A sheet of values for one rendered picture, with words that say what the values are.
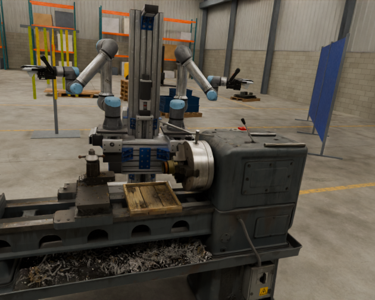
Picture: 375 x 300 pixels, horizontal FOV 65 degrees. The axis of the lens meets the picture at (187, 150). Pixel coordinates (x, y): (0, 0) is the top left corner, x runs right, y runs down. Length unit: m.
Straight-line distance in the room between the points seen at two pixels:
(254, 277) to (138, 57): 1.79
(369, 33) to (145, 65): 12.05
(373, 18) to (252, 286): 12.60
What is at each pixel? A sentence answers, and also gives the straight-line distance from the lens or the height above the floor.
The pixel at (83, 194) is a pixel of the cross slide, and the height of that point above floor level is 0.97.
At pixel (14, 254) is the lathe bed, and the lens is 1.82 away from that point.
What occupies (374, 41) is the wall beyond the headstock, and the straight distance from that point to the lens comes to 13.65.
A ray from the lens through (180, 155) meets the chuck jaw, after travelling 1.82.
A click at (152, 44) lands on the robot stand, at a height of 1.79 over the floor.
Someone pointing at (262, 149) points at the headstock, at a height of 1.24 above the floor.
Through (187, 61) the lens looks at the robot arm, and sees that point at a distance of 2.28.
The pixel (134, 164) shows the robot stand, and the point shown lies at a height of 0.88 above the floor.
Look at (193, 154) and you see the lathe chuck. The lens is 1.70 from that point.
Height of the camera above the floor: 1.73
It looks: 18 degrees down
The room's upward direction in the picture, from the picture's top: 5 degrees clockwise
